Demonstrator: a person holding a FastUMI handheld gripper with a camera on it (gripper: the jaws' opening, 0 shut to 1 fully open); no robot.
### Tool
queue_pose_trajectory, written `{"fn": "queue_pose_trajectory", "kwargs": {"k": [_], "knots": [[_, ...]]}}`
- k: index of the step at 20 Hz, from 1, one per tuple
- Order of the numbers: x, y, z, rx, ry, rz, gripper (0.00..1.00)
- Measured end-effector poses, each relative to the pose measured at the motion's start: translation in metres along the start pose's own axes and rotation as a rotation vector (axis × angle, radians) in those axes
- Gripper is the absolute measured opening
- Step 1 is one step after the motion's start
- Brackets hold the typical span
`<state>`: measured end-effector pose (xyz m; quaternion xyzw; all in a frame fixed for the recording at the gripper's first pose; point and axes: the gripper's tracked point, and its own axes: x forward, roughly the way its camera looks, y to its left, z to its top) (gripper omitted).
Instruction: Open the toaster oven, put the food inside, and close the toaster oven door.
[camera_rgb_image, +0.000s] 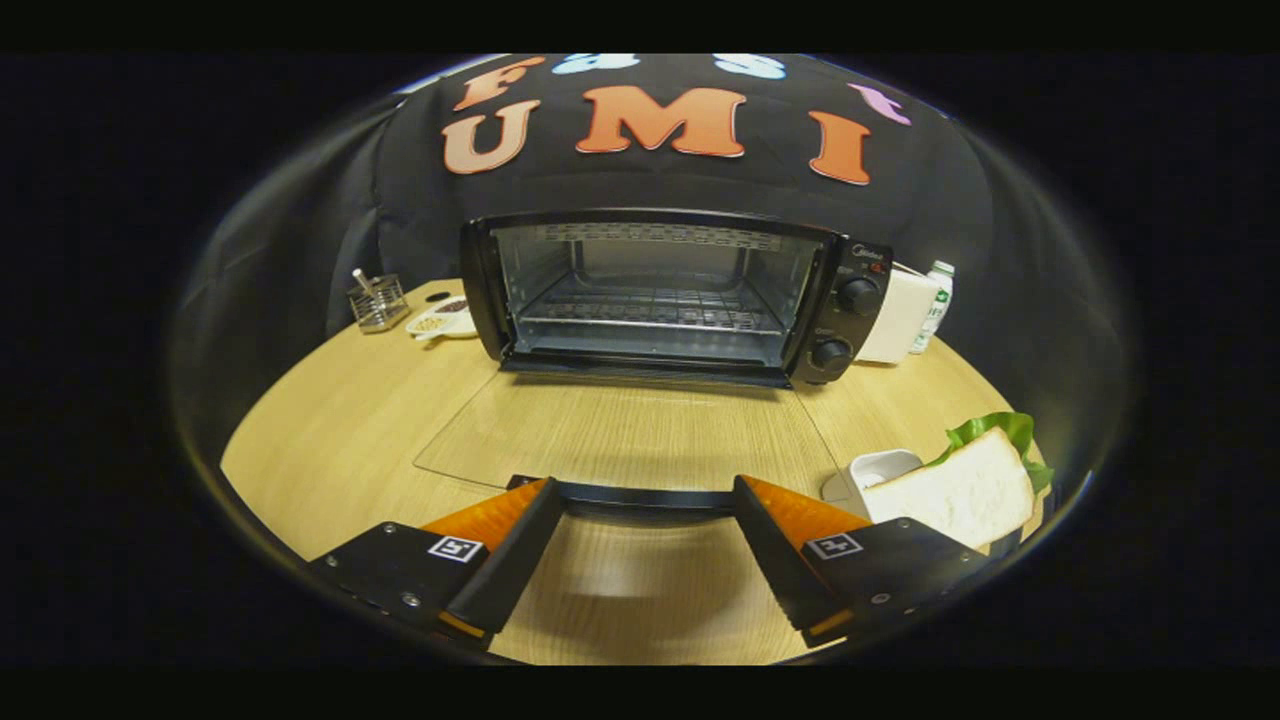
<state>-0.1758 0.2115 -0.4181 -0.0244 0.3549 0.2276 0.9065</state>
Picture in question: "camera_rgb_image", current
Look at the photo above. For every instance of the lettuce bread sandwich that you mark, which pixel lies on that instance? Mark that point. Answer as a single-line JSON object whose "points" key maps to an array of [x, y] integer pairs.
{"points": [[960, 495]]}

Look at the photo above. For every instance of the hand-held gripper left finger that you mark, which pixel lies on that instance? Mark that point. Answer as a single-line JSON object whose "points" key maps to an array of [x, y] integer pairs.
{"points": [[518, 565]]}

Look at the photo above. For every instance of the small white plastic bottle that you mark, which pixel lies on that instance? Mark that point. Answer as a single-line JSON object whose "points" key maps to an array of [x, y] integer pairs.
{"points": [[938, 300]]}

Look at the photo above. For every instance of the white divided snack dish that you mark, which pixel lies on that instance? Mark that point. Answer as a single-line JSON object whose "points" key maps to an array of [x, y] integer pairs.
{"points": [[445, 322]]}

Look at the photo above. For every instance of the white ribbed tray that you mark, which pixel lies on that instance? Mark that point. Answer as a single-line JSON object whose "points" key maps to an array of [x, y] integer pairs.
{"points": [[880, 468]]}

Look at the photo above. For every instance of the white pop-up toaster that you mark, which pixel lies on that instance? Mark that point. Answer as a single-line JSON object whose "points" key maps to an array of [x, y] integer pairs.
{"points": [[895, 315]]}

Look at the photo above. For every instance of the black toaster oven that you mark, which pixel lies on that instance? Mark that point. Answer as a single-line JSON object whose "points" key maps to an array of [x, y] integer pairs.
{"points": [[862, 330]]}

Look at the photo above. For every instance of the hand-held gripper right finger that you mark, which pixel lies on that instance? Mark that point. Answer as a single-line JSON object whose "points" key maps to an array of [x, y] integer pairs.
{"points": [[778, 560]]}

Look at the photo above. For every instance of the clear glass utensil holder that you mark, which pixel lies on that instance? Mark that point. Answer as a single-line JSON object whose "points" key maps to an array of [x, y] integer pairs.
{"points": [[378, 305]]}

